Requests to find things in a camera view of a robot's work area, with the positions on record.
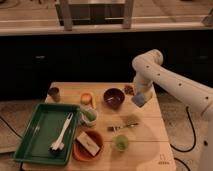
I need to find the purple bowl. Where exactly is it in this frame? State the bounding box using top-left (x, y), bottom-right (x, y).
top-left (103, 88), bottom-right (125, 109)

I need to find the white mug with green item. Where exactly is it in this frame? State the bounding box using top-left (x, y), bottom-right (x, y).
top-left (80, 106), bottom-right (98, 127)

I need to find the green cup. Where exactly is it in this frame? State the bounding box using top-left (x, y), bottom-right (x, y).
top-left (113, 135), bottom-right (129, 152)

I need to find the black cable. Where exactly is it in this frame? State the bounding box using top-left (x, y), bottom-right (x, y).
top-left (169, 106), bottom-right (198, 171)

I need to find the green plastic tray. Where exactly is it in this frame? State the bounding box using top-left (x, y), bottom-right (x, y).
top-left (14, 103), bottom-right (80, 165)

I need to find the orange yellow toy food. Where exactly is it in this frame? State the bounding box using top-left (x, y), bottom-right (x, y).
top-left (80, 93), bottom-right (96, 108)

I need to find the brown toy item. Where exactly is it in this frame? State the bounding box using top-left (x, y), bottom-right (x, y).
top-left (124, 85), bottom-right (134, 95)

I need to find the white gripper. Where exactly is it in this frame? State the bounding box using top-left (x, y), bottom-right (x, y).
top-left (133, 79), bottom-right (153, 102)

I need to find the orange bowl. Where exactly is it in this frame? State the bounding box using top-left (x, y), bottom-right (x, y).
top-left (73, 130), bottom-right (104, 162)

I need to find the wooden block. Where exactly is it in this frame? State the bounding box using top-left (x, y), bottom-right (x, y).
top-left (77, 132), bottom-right (100, 156)

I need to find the blue sponge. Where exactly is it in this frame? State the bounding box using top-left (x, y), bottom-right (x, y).
top-left (131, 93), bottom-right (146, 107)

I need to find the small dark cup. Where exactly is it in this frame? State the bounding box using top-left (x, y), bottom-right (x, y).
top-left (48, 87), bottom-right (60, 102)

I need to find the wooden chair frame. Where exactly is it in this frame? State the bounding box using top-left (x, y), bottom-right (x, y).
top-left (55, 0), bottom-right (134, 31)

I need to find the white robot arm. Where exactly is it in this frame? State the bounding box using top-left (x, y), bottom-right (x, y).
top-left (132, 49), bottom-right (213, 171)

